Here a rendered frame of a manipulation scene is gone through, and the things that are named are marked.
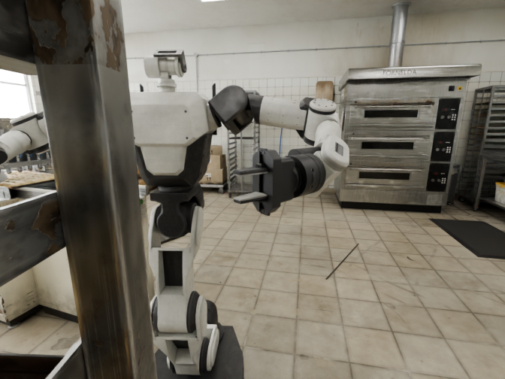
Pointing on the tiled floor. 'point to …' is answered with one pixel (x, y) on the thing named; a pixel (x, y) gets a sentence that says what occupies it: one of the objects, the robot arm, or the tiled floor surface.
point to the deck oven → (400, 135)
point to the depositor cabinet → (18, 289)
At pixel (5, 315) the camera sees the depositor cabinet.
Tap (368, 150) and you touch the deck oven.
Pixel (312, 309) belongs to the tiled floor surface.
